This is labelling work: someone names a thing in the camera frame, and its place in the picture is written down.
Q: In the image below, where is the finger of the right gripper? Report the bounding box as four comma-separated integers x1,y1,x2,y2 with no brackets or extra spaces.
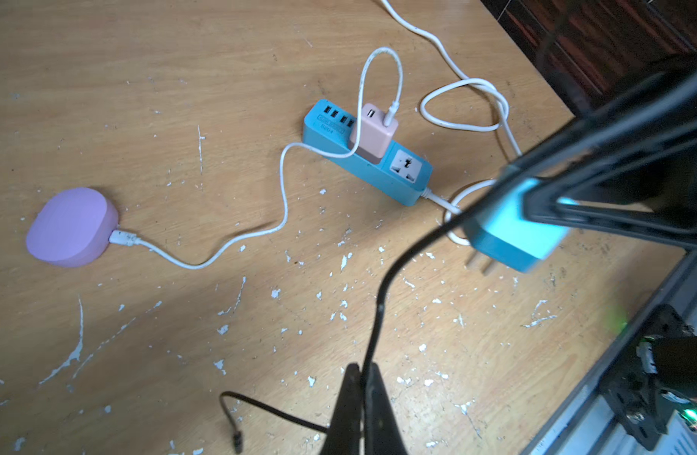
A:
523,183,697,250
498,56,697,195

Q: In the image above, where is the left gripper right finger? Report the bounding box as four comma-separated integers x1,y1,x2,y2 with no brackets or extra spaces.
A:
363,363,408,455

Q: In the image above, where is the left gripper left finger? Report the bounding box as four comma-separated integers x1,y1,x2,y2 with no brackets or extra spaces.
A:
320,363,363,455

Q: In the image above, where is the teal USB charger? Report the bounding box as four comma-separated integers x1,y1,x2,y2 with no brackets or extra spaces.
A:
463,178,570,273

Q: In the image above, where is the black USB cable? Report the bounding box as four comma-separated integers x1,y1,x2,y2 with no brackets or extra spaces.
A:
219,198,497,455

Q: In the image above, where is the pink USB charger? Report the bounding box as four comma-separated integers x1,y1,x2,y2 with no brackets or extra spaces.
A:
348,104,399,164

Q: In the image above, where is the white USB cable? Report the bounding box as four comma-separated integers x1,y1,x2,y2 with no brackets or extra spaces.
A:
107,46,404,271

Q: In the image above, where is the pink earbud case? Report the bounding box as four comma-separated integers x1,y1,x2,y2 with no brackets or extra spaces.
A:
26,188,119,267

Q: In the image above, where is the teal power strip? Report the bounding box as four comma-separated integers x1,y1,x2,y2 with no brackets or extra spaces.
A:
303,100,433,207

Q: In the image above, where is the white power strip cord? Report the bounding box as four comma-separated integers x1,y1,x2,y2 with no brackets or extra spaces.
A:
379,0,523,246

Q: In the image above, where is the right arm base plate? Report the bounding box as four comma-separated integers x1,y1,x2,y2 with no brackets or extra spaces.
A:
599,304,697,450

